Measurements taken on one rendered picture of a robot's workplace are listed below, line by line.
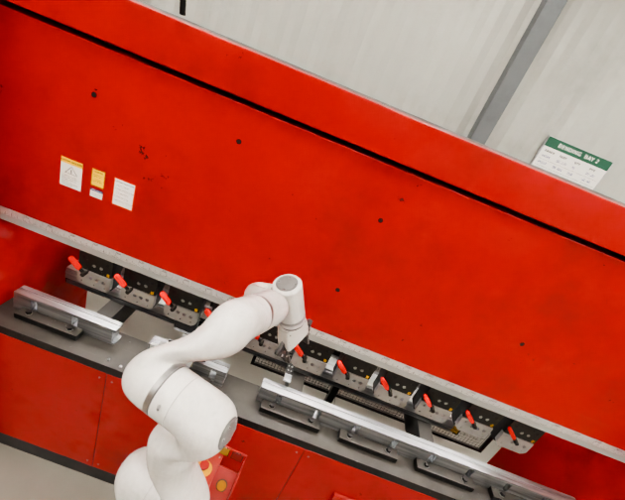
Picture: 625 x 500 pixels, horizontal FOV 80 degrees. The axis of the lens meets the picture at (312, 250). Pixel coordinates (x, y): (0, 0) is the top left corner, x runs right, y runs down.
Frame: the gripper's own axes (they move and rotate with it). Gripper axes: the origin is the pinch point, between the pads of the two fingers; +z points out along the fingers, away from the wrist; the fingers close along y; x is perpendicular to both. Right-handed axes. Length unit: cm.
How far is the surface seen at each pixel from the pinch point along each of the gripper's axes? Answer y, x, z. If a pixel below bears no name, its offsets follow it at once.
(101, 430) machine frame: 60, -86, 79
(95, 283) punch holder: 26, -94, 6
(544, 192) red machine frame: -76, 43, -37
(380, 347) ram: -35.6, 12.6, 28.8
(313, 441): -1, 2, 74
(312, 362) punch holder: -17.1, -9.4, 38.8
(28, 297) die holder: 48, -125, 17
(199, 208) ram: -11, -56, -27
